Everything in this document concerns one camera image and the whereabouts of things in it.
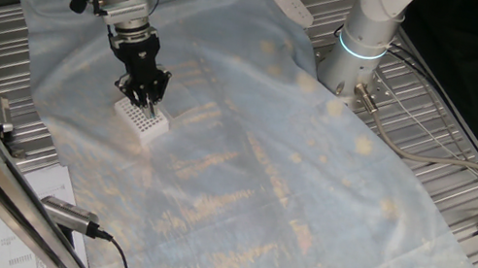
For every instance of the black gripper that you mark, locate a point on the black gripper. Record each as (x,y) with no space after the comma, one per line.
(140,57)

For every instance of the white pipette tip holder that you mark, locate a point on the white pipette tip holder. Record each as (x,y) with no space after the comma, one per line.
(146,130)

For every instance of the clear plastic box lid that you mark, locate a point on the clear plastic box lid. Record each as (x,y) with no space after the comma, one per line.
(185,102)

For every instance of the printed paper sheets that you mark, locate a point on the printed paper sheets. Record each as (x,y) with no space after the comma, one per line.
(52,185)

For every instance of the light blue stained cloth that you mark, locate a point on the light blue stained cloth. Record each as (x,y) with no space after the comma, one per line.
(260,182)

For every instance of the white power strip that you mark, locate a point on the white power strip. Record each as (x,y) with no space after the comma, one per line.
(291,3)

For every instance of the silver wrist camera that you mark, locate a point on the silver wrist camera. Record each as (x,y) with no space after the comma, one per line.
(127,13)

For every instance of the silver camera on stand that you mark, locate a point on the silver camera on stand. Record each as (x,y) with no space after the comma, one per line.
(67,214)

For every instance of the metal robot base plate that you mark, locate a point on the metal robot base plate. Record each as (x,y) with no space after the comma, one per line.
(386,93)

